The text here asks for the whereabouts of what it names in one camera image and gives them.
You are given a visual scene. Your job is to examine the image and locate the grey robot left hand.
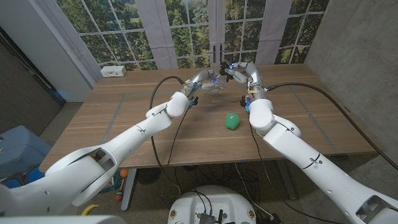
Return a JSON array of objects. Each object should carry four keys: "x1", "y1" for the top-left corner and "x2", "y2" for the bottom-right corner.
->
[{"x1": 180, "y1": 68, "x2": 224, "y2": 98}]

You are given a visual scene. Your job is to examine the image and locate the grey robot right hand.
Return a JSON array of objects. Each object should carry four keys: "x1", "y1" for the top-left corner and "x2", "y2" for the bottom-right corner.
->
[{"x1": 224, "y1": 61, "x2": 268, "y2": 101}]

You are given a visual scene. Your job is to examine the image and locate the clear plastic spray bottle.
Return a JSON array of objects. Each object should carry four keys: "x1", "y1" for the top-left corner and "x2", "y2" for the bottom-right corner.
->
[{"x1": 201, "y1": 79, "x2": 225, "y2": 94}]

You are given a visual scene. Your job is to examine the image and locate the black spray top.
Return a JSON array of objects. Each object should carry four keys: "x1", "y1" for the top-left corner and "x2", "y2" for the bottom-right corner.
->
[{"x1": 219, "y1": 61, "x2": 233, "y2": 82}]

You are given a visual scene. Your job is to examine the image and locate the green toy apple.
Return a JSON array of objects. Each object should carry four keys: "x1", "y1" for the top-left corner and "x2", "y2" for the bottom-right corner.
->
[{"x1": 224, "y1": 112, "x2": 241, "y2": 131}]

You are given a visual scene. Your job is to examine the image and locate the teal toy basket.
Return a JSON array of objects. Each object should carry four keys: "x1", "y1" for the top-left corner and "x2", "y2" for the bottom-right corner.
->
[{"x1": 101, "y1": 170, "x2": 121, "y2": 192}]

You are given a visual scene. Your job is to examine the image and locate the colourful wooden toy stick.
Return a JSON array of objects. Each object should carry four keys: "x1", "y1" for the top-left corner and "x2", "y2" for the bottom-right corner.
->
[{"x1": 114, "y1": 179, "x2": 125, "y2": 202}]

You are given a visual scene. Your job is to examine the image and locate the yellow toy banana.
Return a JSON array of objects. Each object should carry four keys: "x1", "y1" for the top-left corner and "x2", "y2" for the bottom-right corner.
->
[{"x1": 81, "y1": 203, "x2": 100, "y2": 217}]

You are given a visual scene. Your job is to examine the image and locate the printed window backdrop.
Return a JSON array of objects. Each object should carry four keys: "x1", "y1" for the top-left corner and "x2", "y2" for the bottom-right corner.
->
[{"x1": 27, "y1": 0, "x2": 330, "y2": 90}]

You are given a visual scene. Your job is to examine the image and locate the white power outlet box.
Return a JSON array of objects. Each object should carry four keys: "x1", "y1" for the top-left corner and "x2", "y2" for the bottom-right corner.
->
[{"x1": 100, "y1": 65, "x2": 127, "y2": 78}]

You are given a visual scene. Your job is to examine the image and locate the black round floor disc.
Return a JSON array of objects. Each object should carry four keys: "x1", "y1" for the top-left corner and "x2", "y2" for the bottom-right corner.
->
[{"x1": 136, "y1": 167, "x2": 162, "y2": 185}]

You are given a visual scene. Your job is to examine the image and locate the grey table leg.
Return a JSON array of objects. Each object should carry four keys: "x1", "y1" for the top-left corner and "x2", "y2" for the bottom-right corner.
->
[{"x1": 276, "y1": 157, "x2": 298, "y2": 200}]

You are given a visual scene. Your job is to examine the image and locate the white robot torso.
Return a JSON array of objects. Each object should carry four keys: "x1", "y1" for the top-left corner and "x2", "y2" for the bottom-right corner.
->
[{"x1": 167, "y1": 185, "x2": 257, "y2": 224}]

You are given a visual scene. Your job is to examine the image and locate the white table leg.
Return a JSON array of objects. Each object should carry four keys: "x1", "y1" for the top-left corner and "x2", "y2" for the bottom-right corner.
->
[{"x1": 120, "y1": 168, "x2": 137, "y2": 212}]

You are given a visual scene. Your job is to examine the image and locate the blue storage bin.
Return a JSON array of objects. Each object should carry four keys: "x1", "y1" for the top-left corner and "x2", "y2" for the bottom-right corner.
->
[{"x1": 0, "y1": 125, "x2": 52, "y2": 180}]

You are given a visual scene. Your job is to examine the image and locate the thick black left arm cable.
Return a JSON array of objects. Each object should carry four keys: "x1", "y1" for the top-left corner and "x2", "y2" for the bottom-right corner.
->
[{"x1": 149, "y1": 75, "x2": 187, "y2": 200}]

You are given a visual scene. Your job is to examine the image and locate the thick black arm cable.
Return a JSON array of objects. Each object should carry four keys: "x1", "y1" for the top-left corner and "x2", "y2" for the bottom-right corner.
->
[
  {"x1": 266, "y1": 82, "x2": 398, "y2": 171},
  {"x1": 149, "y1": 75, "x2": 187, "y2": 200}
]

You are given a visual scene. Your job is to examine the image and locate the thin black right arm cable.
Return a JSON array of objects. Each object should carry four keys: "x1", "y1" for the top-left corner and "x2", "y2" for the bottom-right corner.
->
[{"x1": 248, "y1": 121, "x2": 292, "y2": 205}]

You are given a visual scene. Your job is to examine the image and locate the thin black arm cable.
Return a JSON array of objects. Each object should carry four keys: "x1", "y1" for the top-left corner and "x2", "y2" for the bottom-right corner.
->
[
  {"x1": 166, "y1": 105, "x2": 190, "y2": 169},
  {"x1": 248, "y1": 121, "x2": 292, "y2": 205}
]

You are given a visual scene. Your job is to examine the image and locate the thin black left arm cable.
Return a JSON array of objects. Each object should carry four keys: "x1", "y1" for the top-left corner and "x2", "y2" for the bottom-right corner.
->
[{"x1": 166, "y1": 105, "x2": 190, "y2": 169}]

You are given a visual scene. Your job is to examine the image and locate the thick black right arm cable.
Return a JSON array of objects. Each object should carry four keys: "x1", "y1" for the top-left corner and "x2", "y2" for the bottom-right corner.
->
[{"x1": 266, "y1": 82, "x2": 398, "y2": 171}]

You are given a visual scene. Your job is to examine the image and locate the tangled black floor cables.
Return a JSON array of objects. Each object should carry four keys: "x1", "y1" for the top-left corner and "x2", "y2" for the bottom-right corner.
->
[{"x1": 174, "y1": 163, "x2": 259, "y2": 200}]

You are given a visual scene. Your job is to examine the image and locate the white floor cable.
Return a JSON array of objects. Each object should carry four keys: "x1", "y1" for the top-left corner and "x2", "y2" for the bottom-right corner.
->
[{"x1": 234, "y1": 162, "x2": 274, "y2": 218}]

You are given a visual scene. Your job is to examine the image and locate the blue padded black frame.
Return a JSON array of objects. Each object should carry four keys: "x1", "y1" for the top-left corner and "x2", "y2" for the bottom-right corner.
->
[{"x1": 2, "y1": 166, "x2": 46, "y2": 189}]

